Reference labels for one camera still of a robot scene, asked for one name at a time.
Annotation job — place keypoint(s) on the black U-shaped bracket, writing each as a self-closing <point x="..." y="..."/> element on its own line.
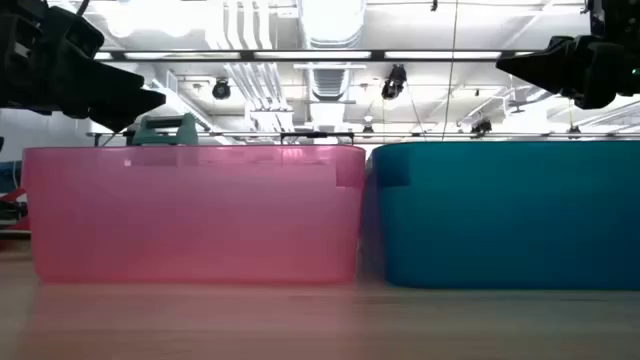
<point x="317" y="134"/>

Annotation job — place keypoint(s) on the green-framed metal box grater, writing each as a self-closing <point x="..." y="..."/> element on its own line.
<point x="167" y="131"/>

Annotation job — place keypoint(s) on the black beam with strip lights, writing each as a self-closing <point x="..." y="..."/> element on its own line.
<point x="378" y="55"/>

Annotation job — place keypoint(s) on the long grey horizontal rail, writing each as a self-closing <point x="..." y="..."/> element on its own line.
<point x="240" y="134"/>

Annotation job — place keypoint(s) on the silver round ventilation duct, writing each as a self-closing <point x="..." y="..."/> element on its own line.
<point x="332" y="22"/>

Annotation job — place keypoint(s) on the pink translucent plastic bin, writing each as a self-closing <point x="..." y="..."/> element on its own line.
<point x="195" y="215"/>

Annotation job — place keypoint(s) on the blue wall picture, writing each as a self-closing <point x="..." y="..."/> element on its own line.
<point x="10" y="175"/>

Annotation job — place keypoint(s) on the black spotlight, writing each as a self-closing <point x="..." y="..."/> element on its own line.
<point x="574" y="131"/>
<point x="221" y="89"/>
<point x="481" y="126"/>
<point x="394" y="81"/>
<point x="367" y="129"/>

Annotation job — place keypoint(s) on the teal plastic bin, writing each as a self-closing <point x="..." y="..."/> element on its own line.
<point x="505" y="215"/>

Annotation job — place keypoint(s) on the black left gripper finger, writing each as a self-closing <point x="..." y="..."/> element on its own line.
<point x="125" y="107"/>
<point x="115" y="80"/>

